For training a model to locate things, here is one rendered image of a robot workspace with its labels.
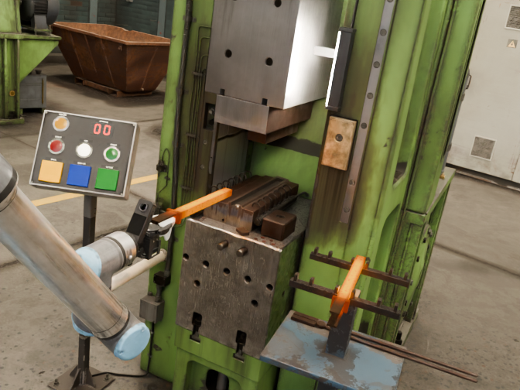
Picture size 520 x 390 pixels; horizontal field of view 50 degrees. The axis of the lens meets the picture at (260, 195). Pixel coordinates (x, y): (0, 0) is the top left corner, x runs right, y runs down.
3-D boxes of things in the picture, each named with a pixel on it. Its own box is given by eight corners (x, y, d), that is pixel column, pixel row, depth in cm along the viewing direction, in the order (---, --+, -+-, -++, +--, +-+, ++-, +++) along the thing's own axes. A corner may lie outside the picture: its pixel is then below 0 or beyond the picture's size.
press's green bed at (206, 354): (244, 460, 219) (261, 360, 204) (165, 420, 233) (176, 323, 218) (298, 384, 267) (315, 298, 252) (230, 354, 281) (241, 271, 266)
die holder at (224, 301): (261, 360, 203) (281, 250, 188) (174, 323, 217) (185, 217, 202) (316, 298, 252) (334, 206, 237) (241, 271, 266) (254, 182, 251)
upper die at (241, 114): (265, 135, 187) (269, 106, 184) (213, 121, 194) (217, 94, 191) (310, 118, 223) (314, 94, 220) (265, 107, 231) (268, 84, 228)
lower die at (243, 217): (251, 231, 199) (254, 210, 196) (202, 216, 206) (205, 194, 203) (295, 201, 235) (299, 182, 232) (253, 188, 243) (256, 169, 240)
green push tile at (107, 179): (115, 190, 200) (119, 170, 201) (94, 187, 200) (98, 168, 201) (116, 191, 202) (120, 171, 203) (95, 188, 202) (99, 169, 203)
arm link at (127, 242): (98, 231, 140) (129, 244, 136) (111, 225, 144) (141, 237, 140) (97, 263, 143) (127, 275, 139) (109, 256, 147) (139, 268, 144)
